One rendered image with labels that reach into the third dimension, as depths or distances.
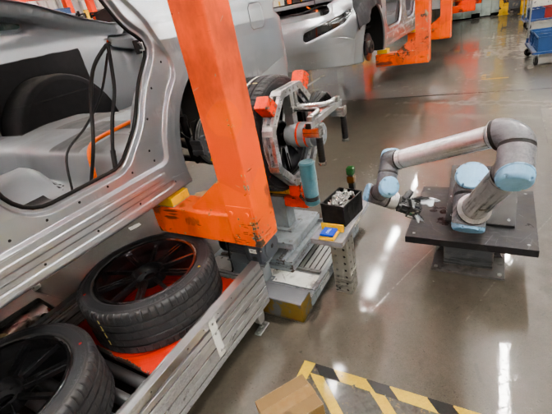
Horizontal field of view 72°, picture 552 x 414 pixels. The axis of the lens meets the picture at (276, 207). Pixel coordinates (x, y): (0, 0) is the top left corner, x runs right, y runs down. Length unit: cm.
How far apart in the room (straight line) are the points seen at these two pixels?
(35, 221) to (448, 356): 180
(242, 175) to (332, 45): 313
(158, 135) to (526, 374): 195
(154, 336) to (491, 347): 149
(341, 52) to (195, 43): 321
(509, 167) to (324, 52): 337
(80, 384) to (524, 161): 165
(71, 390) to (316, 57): 393
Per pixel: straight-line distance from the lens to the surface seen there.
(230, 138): 157
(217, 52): 151
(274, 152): 194
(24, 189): 248
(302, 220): 252
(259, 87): 203
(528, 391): 193
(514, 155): 147
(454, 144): 164
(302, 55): 460
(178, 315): 176
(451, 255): 239
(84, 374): 159
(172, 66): 208
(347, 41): 462
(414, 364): 192
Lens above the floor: 150
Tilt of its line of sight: 28 degrees down
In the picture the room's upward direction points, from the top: 12 degrees counter-clockwise
